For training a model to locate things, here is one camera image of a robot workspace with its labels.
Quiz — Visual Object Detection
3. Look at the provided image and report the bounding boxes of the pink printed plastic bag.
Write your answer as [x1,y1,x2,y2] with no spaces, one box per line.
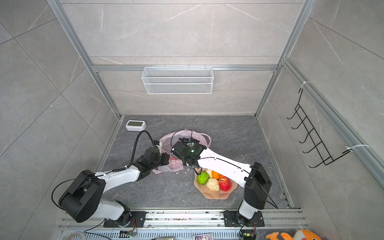
[153,129,212,174]

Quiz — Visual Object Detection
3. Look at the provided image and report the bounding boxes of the green fake fruit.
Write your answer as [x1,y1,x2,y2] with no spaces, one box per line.
[197,171,210,185]

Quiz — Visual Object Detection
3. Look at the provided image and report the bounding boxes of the large orange fake orange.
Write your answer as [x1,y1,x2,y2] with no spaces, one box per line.
[212,171,223,180]

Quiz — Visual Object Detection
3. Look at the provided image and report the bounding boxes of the red fake apple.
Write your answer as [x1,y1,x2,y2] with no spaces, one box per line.
[219,176,232,192]

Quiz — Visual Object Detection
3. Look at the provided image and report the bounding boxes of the peach scalloped plastic bowl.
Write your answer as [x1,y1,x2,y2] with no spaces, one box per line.
[194,169,238,200]

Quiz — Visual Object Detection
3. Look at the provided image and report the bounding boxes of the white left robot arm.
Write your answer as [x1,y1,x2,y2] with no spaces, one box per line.
[58,147,170,227]

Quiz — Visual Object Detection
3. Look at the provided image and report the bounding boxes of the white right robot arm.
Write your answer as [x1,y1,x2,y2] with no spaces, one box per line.
[171,142,272,227]

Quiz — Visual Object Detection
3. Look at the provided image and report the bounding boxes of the dark fake grape bunch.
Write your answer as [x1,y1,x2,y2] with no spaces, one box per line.
[179,138,200,145]

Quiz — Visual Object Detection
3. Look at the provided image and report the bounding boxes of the white digital clock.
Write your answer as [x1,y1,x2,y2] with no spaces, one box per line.
[125,120,147,132]

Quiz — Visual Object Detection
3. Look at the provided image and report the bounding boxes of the orange plush toy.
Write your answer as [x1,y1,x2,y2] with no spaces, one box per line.
[266,229,322,240]

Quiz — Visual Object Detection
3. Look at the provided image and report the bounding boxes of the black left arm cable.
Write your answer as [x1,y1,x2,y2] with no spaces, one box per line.
[127,130,157,169]

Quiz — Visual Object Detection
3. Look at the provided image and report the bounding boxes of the white wire mesh basket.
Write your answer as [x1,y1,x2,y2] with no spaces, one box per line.
[142,67,214,95]

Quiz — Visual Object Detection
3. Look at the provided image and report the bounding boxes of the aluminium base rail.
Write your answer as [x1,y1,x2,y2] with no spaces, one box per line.
[56,209,309,240]

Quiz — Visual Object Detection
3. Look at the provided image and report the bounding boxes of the black wire hook rack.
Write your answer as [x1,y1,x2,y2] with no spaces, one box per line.
[286,89,370,169]

